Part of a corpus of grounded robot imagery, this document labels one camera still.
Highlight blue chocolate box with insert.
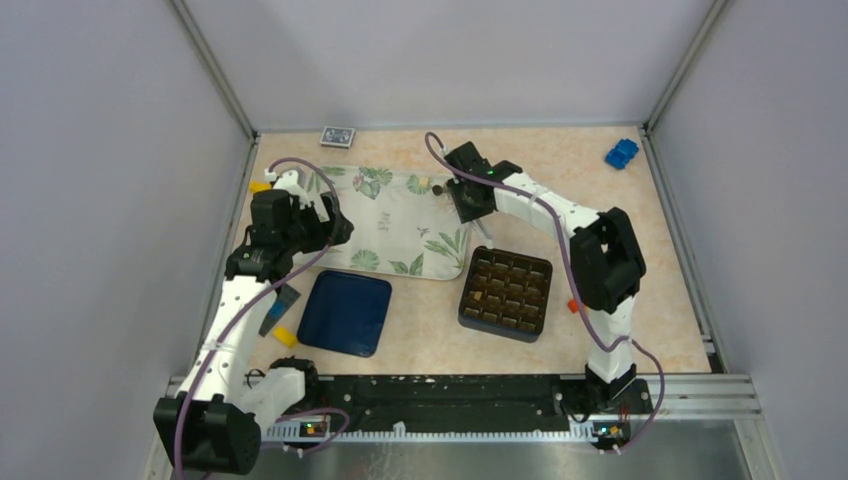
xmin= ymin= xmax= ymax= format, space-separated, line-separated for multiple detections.
xmin=458 ymin=246 xmax=553 ymax=343

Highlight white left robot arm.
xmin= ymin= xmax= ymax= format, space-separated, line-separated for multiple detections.
xmin=153 ymin=170 xmax=354 ymax=478

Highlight yellow toy brick back-left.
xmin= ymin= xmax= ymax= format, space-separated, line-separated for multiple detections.
xmin=248 ymin=182 xmax=273 ymax=194

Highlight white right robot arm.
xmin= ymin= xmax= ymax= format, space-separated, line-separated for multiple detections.
xmin=429 ymin=142 xmax=646 ymax=412

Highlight grey building baseplate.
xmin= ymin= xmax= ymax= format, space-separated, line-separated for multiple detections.
xmin=259 ymin=285 xmax=301 ymax=337

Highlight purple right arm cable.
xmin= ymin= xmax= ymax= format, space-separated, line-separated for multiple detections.
xmin=423 ymin=131 xmax=666 ymax=452

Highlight playing card deck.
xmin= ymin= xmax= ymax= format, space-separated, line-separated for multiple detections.
xmin=320 ymin=126 xmax=356 ymax=149

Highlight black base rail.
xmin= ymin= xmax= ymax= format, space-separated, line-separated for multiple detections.
xmin=311 ymin=374 xmax=654 ymax=435

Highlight white leaf-print tray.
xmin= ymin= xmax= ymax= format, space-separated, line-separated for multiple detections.
xmin=316 ymin=166 xmax=469 ymax=280

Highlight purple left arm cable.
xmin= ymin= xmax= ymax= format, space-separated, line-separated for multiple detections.
xmin=170 ymin=156 xmax=351 ymax=480

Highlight silver metal tongs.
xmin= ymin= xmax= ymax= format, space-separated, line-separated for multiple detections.
xmin=473 ymin=219 xmax=494 ymax=249

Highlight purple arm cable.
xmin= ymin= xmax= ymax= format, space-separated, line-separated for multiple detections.
xmin=423 ymin=131 xmax=666 ymax=452
xmin=170 ymin=156 xmax=351 ymax=480

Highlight yellow toy brick front-left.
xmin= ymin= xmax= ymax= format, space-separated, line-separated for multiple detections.
xmin=271 ymin=326 xmax=298 ymax=349

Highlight light blue toy brick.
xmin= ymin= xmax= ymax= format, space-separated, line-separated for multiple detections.
xmin=267 ymin=301 xmax=286 ymax=321

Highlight dark blue box lid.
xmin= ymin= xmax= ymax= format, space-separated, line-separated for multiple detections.
xmin=297 ymin=270 xmax=392 ymax=358

